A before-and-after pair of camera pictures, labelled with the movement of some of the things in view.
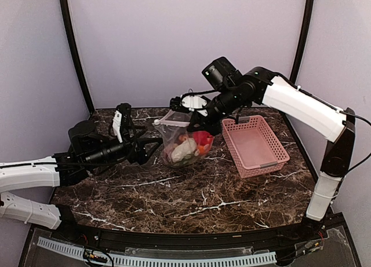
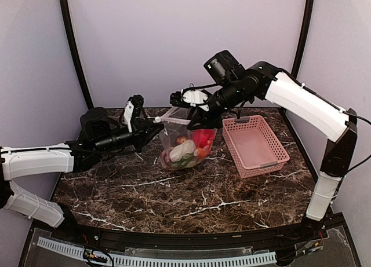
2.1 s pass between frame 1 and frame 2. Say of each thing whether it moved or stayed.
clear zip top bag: stayed
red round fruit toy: stayed
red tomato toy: stayed
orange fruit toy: moved
